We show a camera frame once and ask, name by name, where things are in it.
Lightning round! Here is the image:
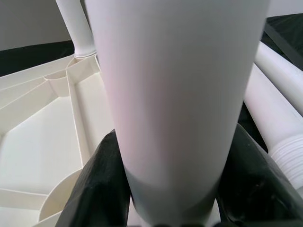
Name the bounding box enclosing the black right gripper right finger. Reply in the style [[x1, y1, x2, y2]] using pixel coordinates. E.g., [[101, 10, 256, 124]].
[[214, 122, 303, 227]]

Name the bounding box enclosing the white plastic table top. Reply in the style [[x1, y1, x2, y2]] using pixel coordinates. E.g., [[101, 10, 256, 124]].
[[0, 53, 143, 227]]

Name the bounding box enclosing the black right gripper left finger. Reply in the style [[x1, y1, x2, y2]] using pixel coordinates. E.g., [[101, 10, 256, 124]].
[[56, 129, 134, 227]]

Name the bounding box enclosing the black table cloth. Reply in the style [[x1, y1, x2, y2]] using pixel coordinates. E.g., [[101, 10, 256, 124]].
[[0, 13, 303, 152]]

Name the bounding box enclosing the white plastic table leg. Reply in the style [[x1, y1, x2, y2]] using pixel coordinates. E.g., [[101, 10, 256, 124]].
[[84, 0, 272, 227], [242, 62, 303, 197], [254, 40, 303, 113], [55, 0, 98, 59]]

